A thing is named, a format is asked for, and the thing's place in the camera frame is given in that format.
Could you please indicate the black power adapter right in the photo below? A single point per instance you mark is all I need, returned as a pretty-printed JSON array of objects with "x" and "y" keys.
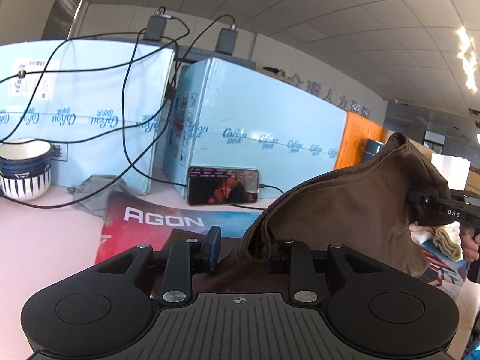
[{"x": 226, "y": 41}]

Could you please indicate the brown cardboard box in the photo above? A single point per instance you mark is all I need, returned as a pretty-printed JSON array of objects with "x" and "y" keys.
[{"x": 473, "y": 178}]

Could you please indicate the colourful AGON desk mat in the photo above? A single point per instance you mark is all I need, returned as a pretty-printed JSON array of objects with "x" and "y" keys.
[{"x": 130, "y": 221}]

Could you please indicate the white foam board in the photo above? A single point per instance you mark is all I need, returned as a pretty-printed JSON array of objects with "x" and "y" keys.
[{"x": 455, "y": 170}]

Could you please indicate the person's right hand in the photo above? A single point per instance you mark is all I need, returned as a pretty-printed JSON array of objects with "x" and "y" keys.
[{"x": 469, "y": 244}]

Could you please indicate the light blue tissue carton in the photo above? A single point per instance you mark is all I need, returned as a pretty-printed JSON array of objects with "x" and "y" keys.
[{"x": 225, "y": 115}]

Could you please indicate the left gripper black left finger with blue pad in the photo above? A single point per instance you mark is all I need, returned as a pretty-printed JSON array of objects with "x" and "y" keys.
[{"x": 192, "y": 256}]

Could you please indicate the orange box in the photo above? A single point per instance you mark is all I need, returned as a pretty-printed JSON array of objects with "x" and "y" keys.
[{"x": 356, "y": 133}]

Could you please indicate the brown button-up jacket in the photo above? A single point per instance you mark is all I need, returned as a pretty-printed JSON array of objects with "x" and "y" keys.
[{"x": 364, "y": 207}]

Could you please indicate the blue striped ceramic bowl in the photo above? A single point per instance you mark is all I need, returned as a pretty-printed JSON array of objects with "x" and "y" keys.
[{"x": 25, "y": 169}]

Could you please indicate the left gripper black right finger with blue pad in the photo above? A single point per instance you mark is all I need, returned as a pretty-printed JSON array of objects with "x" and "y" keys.
[{"x": 294, "y": 259}]

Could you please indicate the black power adapter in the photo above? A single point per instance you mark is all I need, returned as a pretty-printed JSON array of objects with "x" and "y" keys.
[
  {"x": 155, "y": 28},
  {"x": 226, "y": 41}
]

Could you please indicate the cream knitted garment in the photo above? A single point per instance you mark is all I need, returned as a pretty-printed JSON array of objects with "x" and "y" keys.
[{"x": 447, "y": 239}]

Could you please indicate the dark teal thermos bottle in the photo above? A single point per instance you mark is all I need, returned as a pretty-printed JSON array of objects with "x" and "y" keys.
[{"x": 371, "y": 149}]

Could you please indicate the black power adapter left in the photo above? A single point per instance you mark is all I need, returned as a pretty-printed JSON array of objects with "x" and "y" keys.
[{"x": 155, "y": 28}]

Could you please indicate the smartphone playing video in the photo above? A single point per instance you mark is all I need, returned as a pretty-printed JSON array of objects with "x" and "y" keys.
[{"x": 222, "y": 186}]

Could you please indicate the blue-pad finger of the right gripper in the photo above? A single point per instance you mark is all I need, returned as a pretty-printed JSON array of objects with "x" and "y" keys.
[{"x": 418, "y": 197}]

